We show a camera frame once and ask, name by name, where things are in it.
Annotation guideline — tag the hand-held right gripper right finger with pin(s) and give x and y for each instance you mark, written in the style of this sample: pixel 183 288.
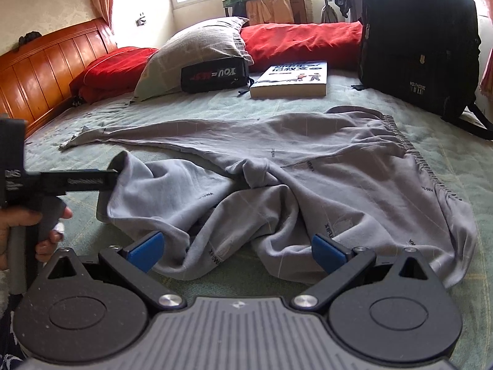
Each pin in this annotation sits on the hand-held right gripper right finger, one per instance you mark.
pixel 327 252

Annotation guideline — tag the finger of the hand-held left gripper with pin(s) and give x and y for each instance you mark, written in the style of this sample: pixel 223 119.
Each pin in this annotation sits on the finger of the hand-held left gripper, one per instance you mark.
pixel 84 183

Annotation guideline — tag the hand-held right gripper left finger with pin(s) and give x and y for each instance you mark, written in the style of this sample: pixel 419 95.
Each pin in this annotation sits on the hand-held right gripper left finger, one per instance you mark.
pixel 146 248

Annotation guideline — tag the grey pants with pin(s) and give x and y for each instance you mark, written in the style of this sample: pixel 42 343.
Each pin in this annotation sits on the grey pants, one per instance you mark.
pixel 308 185

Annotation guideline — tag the person's left hand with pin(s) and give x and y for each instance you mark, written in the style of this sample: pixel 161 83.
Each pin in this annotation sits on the person's left hand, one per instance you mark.
pixel 48 244

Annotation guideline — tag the dark patterned cloth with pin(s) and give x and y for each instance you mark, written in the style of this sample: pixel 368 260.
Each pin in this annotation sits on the dark patterned cloth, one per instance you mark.
pixel 76 101

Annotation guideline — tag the wooden headboard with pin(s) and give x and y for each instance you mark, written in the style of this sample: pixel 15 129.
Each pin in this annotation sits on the wooden headboard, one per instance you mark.
pixel 50 69

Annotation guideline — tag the dark object on headboard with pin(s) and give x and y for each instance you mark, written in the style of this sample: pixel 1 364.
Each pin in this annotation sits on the dark object on headboard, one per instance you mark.
pixel 29 38

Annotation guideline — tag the green plaid blanket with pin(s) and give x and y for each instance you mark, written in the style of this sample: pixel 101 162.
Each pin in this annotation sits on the green plaid blanket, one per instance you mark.
pixel 185 104

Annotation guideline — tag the person's blue patterned clothing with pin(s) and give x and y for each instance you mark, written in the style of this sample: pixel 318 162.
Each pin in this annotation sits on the person's blue patterned clothing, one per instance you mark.
pixel 9 335

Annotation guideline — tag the black pouch with red print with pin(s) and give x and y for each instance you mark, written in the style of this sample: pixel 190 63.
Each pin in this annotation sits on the black pouch with red print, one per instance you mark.
pixel 215 74

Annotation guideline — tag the grey green pillow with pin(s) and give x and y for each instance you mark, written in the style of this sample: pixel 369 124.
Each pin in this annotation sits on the grey green pillow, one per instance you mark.
pixel 192 46

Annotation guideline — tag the white and blue book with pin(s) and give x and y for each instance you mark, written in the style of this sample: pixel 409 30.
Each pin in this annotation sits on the white and blue book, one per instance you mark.
pixel 292 81

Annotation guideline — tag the black backpack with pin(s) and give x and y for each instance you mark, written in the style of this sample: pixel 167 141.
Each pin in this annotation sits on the black backpack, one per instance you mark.
pixel 416 38

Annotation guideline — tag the brown cardboard box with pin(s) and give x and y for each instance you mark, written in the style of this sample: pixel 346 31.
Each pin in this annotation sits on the brown cardboard box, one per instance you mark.
pixel 302 7

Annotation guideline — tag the orange cardboard box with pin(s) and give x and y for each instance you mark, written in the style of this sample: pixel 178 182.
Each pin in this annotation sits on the orange cardboard box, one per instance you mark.
pixel 269 9

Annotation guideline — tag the metal wall fixture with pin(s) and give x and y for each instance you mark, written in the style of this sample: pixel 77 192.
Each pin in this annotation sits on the metal wall fixture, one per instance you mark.
pixel 140 20

